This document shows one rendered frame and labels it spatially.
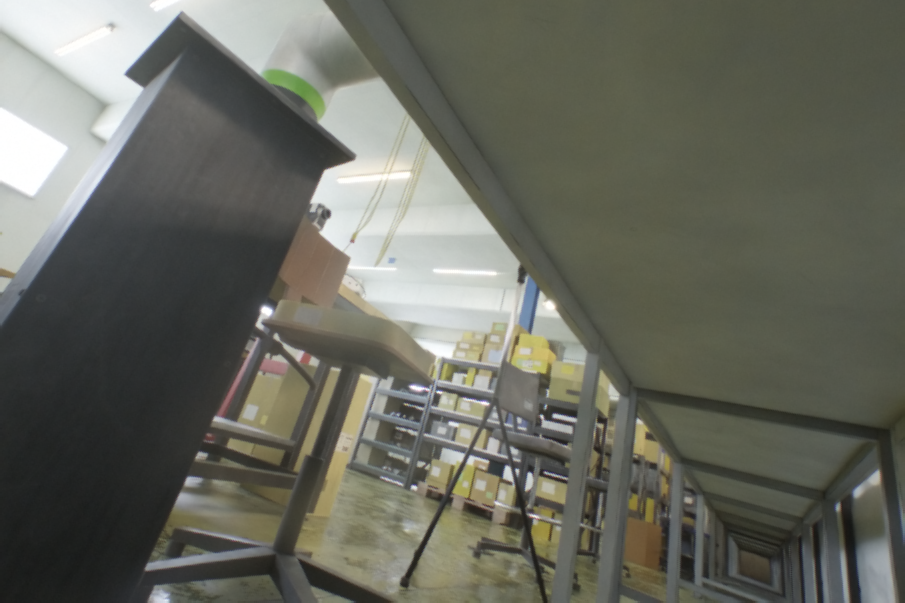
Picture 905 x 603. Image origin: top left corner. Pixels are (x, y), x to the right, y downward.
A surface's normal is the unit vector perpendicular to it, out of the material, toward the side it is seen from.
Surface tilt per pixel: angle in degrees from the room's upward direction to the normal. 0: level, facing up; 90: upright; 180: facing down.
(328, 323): 90
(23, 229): 90
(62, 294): 90
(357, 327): 90
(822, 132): 180
